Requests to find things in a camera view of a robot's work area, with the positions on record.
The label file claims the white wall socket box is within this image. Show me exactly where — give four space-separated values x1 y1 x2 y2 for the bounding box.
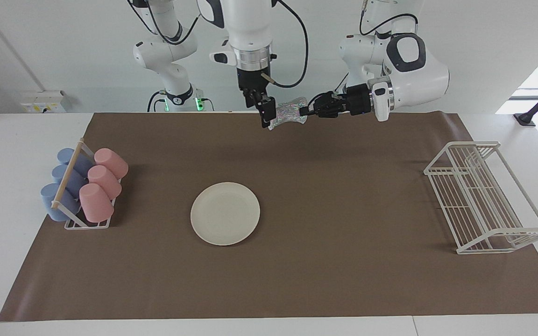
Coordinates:
21 90 71 113

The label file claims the cream round plate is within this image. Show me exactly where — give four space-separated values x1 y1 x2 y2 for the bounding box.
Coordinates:
190 182 261 246

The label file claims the black right base cable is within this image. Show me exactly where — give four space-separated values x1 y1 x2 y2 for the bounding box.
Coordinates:
148 90 167 112

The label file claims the blue plastic cup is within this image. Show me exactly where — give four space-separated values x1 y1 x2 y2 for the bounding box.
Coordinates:
40 183 83 222
57 148 94 177
52 164 87 199

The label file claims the brown table mat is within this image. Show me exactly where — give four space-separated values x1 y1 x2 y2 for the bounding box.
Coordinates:
0 112 538 322

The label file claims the pink plastic cup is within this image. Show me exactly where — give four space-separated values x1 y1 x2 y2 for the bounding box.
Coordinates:
79 183 114 223
87 165 122 200
94 148 129 180

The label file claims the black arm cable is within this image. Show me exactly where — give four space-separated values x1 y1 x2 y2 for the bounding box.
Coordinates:
262 0 308 89
360 0 419 35

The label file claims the white cup holder rack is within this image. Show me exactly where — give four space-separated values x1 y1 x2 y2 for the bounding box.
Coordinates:
51 138 122 230

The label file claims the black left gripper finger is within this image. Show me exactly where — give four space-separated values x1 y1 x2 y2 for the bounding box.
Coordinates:
299 104 347 118
316 91 344 105

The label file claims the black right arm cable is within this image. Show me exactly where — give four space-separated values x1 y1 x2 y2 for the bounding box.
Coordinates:
262 0 308 89

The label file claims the white wire dish rack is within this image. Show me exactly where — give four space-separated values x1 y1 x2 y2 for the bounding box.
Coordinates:
424 141 538 255

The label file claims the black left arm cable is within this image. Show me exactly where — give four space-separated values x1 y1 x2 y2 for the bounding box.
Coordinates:
360 0 419 35

